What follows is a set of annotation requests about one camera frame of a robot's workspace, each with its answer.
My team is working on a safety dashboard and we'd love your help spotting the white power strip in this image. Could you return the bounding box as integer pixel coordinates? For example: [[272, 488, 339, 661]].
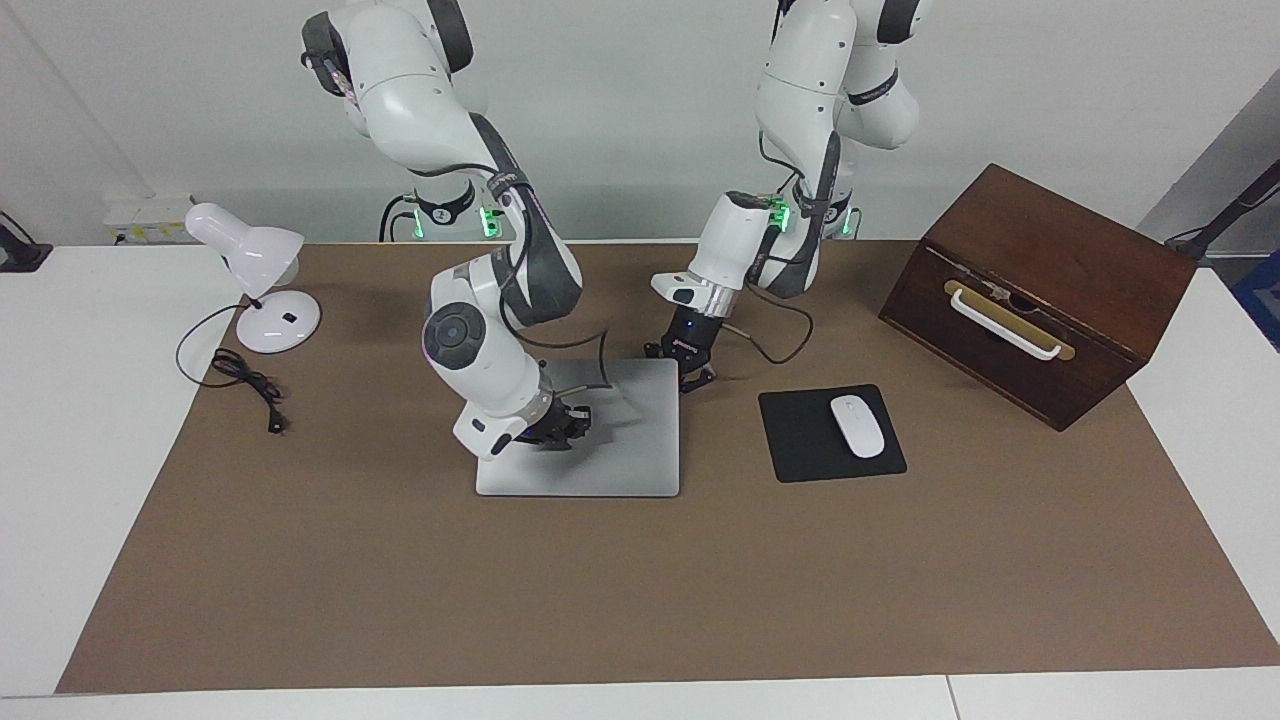
[[103, 195, 196, 245]]

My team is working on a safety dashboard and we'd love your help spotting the black arm base cable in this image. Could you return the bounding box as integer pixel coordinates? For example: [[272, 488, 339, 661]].
[[378, 193, 416, 243]]

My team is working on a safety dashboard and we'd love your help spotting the silver grey laptop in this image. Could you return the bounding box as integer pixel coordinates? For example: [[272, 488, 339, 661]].
[[475, 358, 683, 499]]

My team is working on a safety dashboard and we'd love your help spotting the blue object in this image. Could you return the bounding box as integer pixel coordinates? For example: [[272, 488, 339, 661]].
[[1232, 250, 1280, 351]]

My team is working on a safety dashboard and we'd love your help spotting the gold box handle plate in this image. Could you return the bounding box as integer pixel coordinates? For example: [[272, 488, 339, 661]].
[[943, 279, 1077, 363]]

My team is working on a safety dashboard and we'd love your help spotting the black lamp power cable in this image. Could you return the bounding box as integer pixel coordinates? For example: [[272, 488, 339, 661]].
[[176, 303, 289, 435]]

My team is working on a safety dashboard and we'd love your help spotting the black mouse pad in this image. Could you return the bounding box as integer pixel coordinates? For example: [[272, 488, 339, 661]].
[[758, 384, 908, 484]]

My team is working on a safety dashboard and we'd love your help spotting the white box handle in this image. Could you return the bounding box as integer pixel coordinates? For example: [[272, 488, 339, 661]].
[[948, 288, 1063, 361]]

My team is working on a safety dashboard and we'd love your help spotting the white desk lamp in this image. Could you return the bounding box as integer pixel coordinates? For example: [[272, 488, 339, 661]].
[[184, 202, 323, 355]]

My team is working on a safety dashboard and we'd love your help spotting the white computer mouse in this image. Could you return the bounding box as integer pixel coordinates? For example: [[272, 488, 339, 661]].
[[830, 395, 887, 460]]

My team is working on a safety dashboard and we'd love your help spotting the brown table mat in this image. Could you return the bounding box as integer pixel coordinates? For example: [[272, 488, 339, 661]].
[[55, 240, 1280, 695]]

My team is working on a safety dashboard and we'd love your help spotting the dark brown wooden box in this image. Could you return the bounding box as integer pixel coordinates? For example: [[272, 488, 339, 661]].
[[878, 163, 1199, 433]]

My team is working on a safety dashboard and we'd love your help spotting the black camera stand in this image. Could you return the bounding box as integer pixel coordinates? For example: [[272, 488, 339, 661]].
[[1165, 160, 1280, 263]]

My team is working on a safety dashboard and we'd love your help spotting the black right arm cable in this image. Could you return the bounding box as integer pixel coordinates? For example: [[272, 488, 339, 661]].
[[500, 325, 613, 393]]

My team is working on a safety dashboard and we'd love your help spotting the black clamp mount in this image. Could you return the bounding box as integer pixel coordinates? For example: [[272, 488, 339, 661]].
[[0, 212, 53, 273]]

